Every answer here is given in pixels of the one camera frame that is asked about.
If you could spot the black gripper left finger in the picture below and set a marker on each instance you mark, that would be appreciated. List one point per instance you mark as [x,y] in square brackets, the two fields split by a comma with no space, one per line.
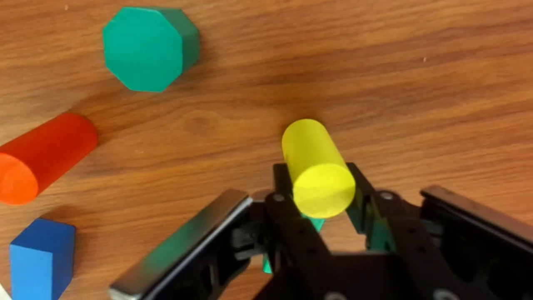
[222,251]

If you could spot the green octagonal prism block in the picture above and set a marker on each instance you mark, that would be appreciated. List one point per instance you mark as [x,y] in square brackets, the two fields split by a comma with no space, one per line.
[146,49]

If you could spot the red-orange cylinder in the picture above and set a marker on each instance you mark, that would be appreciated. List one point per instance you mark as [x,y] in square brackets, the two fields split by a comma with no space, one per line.
[47,153]

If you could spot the yellow cylinder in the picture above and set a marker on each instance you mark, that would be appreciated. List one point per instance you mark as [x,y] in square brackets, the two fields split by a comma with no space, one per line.
[319,169]

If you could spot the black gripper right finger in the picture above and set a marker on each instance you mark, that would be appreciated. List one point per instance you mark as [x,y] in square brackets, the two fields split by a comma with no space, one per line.
[444,251]

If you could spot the small green cube block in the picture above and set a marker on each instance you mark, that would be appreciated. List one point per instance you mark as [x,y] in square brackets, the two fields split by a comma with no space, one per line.
[380,236]

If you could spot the blue block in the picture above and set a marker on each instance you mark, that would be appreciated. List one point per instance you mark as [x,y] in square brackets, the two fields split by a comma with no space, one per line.
[42,261]

